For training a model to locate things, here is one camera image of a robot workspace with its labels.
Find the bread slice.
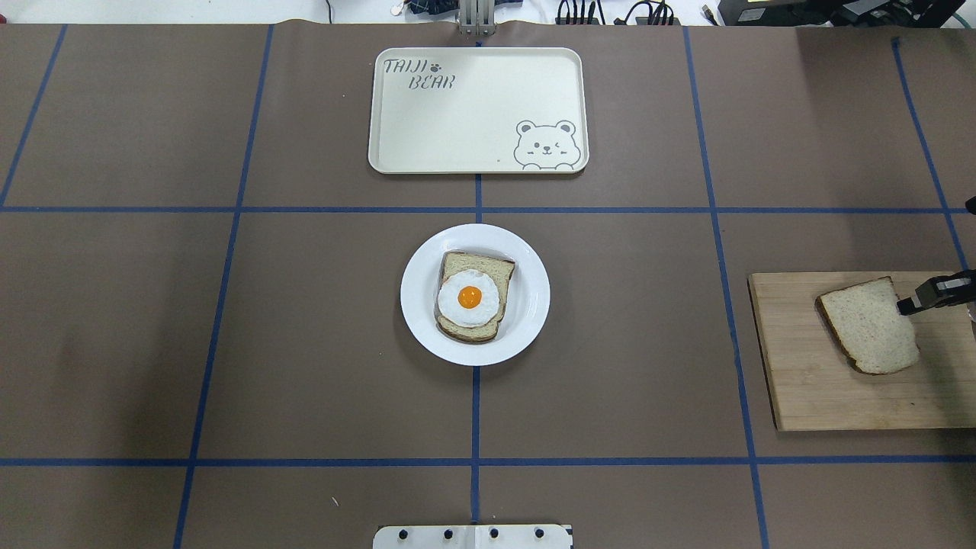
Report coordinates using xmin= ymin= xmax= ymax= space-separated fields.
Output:
xmin=815 ymin=277 xmax=921 ymax=376
xmin=435 ymin=251 xmax=515 ymax=344

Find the white round plate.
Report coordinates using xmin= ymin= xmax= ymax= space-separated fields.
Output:
xmin=400 ymin=223 xmax=551 ymax=366

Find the bread slice under egg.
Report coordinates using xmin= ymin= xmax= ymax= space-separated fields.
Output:
xmin=435 ymin=251 xmax=515 ymax=344

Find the wooden cutting board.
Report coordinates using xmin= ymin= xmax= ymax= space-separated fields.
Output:
xmin=747 ymin=271 xmax=975 ymax=432

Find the black laptop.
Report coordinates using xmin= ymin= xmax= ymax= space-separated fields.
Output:
xmin=718 ymin=1 xmax=966 ymax=28

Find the fried egg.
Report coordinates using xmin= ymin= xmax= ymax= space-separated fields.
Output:
xmin=436 ymin=270 xmax=501 ymax=328

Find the cream bear tray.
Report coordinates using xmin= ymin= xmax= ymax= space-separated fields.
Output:
xmin=368 ymin=47 xmax=589 ymax=175

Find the aluminium frame post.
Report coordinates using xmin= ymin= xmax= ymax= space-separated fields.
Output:
xmin=457 ymin=0 xmax=497 ymax=37

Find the white camera pedestal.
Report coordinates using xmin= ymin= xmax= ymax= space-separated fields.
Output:
xmin=372 ymin=524 xmax=574 ymax=548

